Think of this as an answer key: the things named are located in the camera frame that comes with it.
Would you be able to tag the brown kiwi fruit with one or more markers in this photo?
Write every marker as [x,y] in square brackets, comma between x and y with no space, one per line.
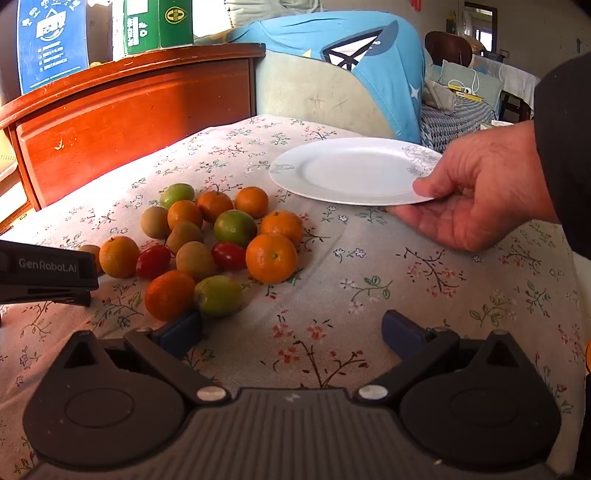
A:
[195,261]
[92,251]
[154,222]
[184,236]

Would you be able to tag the blue houndstooth sofa cover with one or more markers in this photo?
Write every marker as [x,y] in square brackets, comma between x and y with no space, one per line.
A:
[457,120]

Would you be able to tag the wooden bed headboard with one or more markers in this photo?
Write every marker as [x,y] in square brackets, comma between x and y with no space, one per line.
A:
[138,120]

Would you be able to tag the green jujube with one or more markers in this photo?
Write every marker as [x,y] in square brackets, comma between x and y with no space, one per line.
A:
[178,194]
[235,227]
[218,295]

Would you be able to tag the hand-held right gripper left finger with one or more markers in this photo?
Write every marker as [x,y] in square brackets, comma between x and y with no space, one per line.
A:
[182,332]

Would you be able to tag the beige cloth bag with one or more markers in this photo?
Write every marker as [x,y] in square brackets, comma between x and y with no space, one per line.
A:
[438,94]

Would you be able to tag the yellow flat box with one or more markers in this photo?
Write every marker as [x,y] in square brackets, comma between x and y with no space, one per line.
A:
[457,87]
[473,98]

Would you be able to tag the brown cardboard box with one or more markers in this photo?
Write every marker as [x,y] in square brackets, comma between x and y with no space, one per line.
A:
[11,184]

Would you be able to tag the pale blue-green pillow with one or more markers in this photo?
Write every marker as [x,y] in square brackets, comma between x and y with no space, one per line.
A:
[461,76]

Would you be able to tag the blue printed cushion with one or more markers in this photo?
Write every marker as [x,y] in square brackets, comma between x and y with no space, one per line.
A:
[300,37]

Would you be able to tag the grey-green pillow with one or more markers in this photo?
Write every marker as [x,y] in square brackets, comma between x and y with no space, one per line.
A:
[277,5]

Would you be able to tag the blue printed carton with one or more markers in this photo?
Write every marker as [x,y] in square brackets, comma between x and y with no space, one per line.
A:
[53,41]

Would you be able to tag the table with white cloth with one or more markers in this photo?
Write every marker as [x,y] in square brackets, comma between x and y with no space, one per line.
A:
[512,76]

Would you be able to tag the dark wooden chair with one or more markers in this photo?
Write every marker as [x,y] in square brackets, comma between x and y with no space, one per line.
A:
[445,46]

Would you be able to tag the white plate with grey flower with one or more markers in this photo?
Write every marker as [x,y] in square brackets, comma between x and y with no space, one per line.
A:
[351,170]

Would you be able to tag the green printed carton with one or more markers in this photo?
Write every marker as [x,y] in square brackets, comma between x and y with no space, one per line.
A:
[157,23]

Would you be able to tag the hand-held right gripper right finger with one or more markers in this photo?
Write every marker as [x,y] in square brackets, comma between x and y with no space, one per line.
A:
[399,334]

